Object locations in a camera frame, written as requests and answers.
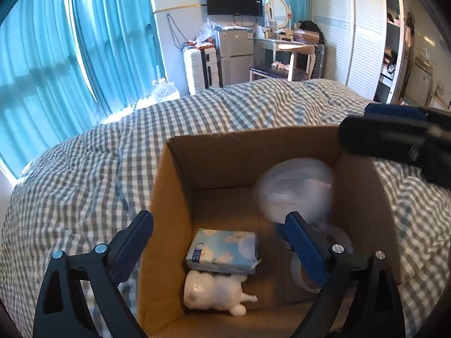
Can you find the black bag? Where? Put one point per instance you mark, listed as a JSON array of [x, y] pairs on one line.
[[310, 26]]

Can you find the white suitcase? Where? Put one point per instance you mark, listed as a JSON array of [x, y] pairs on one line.
[[197, 70]]

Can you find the blue window curtain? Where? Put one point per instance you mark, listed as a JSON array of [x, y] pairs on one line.
[[70, 60]]

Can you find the silver mini fridge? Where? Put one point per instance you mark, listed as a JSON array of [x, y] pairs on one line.
[[235, 56]]

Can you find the clear tape roll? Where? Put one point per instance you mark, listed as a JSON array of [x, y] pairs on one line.
[[340, 237]]

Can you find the clear plastic bag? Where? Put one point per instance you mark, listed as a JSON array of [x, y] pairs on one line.
[[206, 31]]

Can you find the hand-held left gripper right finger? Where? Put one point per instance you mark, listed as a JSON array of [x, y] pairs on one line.
[[304, 250]]

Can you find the white louvred wardrobe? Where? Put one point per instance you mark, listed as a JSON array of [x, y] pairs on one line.
[[363, 31]]

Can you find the black cushioned stool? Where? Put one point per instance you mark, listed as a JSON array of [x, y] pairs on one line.
[[271, 72]]

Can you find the checked bed blanket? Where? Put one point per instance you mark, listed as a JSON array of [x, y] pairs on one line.
[[88, 183]]

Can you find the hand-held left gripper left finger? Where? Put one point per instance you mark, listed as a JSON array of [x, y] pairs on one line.
[[131, 244]]

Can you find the clear plastic bowl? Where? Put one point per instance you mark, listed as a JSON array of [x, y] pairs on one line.
[[294, 188]]

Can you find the oval vanity mirror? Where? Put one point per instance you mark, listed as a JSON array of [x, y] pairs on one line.
[[278, 11]]

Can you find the white plastic bag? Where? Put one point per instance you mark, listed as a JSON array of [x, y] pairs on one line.
[[165, 91]]

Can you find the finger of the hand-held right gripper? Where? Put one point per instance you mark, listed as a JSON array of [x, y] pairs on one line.
[[394, 112], [373, 135]]

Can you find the dark suitcase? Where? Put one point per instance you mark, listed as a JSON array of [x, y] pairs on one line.
[[320, 60]]

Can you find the white plush toy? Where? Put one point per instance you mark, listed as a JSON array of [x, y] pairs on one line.
[[211, 292]]

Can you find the brown cardboard box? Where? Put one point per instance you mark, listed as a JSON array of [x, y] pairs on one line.
[[225, 169]]

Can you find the white dressing table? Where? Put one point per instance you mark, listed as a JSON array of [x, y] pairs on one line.
[[282, 45]]

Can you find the blue tissue pack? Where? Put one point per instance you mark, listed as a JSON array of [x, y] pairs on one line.
[[225, 250]]

